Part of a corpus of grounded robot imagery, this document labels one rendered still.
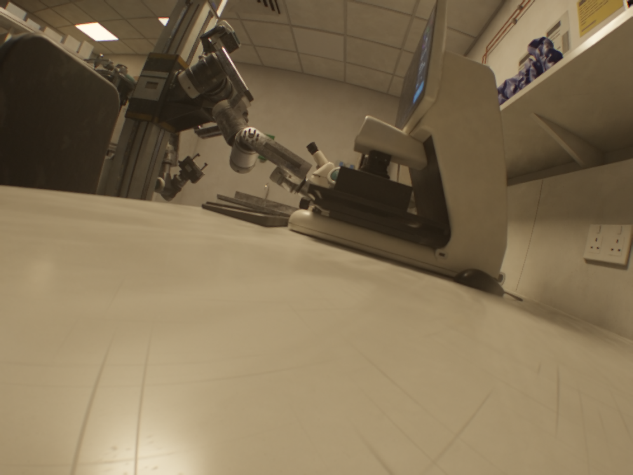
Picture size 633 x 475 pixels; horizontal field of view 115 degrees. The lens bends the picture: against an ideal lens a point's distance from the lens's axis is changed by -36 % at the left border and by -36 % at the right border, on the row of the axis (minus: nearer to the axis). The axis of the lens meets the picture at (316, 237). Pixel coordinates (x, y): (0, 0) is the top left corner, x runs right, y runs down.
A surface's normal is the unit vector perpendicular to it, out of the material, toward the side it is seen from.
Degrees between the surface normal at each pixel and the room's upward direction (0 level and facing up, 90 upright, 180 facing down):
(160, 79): 90
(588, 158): 90
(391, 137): 81
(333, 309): 0
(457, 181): 90
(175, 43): 90
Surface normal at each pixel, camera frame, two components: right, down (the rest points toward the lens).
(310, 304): 0.28, -0.96
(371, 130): 0.08, -0.11
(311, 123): -0.07, 0.04
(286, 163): 0.37, -0.32
